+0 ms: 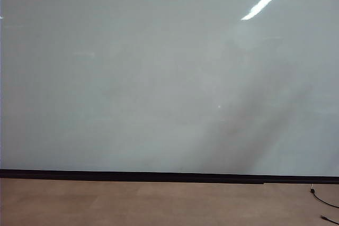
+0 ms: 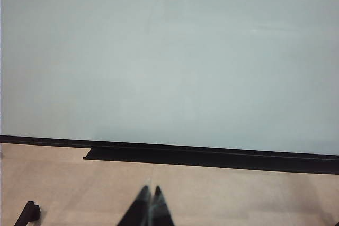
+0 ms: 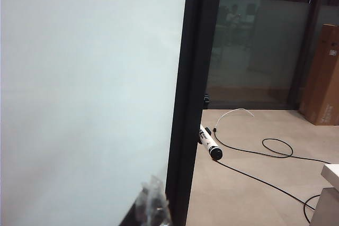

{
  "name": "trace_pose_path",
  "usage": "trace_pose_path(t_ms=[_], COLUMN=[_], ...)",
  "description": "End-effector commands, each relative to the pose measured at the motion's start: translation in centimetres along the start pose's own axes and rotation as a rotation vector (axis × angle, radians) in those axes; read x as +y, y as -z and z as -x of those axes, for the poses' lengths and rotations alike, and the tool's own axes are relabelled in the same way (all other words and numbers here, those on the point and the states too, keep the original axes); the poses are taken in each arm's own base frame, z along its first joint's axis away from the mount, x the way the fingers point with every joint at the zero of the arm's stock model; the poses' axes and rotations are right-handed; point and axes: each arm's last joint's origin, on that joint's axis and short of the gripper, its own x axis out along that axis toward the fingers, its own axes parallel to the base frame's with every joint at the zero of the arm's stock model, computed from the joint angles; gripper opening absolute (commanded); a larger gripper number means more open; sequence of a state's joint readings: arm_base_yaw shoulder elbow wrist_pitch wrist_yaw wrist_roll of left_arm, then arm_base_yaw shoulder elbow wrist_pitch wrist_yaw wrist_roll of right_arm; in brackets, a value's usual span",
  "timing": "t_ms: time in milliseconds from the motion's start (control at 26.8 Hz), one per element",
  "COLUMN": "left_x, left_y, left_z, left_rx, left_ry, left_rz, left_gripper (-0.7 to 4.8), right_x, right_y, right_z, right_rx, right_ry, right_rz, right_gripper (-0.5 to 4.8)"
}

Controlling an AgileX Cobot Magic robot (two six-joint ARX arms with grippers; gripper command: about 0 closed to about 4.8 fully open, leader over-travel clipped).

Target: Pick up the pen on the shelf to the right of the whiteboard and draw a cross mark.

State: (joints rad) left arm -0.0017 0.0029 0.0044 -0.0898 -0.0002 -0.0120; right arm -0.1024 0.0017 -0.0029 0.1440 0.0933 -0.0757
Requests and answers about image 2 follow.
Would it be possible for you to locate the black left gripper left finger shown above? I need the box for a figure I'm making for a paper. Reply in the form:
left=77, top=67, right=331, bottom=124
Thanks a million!
left=116, top=185, right=151, bottom=226

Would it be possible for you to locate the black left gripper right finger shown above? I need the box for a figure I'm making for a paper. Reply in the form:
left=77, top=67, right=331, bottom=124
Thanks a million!
left=151, top=185, right=176, bottom=226

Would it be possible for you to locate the black whiteboard pen tray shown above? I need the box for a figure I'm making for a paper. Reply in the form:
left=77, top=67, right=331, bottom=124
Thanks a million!
left=83, top=146, right=339, bottom=175

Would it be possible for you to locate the black plastic bracket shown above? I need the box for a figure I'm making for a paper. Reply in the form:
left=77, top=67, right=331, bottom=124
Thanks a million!
left=14, top=200, right=41, bottom=226

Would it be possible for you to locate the large whiteboard with black frame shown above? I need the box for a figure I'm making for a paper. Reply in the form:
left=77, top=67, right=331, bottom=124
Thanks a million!
left=0, top=0, right=339, bottom=175

